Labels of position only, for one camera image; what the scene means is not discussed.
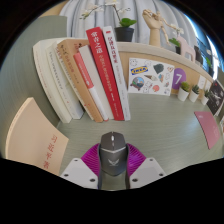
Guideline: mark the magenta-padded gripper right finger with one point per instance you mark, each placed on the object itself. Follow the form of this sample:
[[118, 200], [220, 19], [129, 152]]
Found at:
[[150, 171]]

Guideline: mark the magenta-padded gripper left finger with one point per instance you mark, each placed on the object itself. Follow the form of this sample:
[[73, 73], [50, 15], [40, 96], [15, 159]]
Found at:
[[75, 171]]

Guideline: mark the dark grey computer mouse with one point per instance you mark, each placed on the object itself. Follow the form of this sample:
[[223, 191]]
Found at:
[[113, 156]]

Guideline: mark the dusky pink mouse pad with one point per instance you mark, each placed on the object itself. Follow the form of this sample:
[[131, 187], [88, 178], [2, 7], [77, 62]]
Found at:
[[208, 130]]

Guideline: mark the beige book red lettering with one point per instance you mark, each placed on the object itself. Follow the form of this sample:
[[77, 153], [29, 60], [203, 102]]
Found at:
[[33, 136]]

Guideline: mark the small succulent in white pot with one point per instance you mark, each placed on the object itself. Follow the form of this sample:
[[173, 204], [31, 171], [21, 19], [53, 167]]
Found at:
[[204, 99], [193, 96], [182, 95]]

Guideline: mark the round purple number sign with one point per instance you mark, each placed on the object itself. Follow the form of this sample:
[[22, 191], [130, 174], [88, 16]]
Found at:
[[179, 79]]

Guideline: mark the thin red and white book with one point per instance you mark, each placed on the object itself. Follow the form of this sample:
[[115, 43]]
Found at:
[[85, 75]]

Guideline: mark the tan book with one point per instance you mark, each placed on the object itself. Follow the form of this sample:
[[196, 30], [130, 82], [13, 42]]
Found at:
[[75, 73]]

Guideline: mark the red book white lettering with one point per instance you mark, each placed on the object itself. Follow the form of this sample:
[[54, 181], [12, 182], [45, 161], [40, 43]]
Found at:
[[103, 66]]

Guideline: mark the light stone ledge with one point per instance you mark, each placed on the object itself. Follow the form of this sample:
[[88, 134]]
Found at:
[[150, 50]]

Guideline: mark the window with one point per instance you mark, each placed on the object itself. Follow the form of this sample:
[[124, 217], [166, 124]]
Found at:
[[210, 43]]

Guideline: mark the wooden hand model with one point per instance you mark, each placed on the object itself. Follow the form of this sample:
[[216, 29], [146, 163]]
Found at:
[[154, 30]]

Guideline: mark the wooden artist mannequin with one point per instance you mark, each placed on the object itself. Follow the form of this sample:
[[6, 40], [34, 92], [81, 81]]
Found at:
[[166, 28]]

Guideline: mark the light grey curtain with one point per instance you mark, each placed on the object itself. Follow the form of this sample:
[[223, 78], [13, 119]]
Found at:
[[76, 6]]

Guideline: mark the white wall socket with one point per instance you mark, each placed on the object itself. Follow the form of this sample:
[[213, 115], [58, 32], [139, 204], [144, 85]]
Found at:
[[208, 85], [202, 82]]

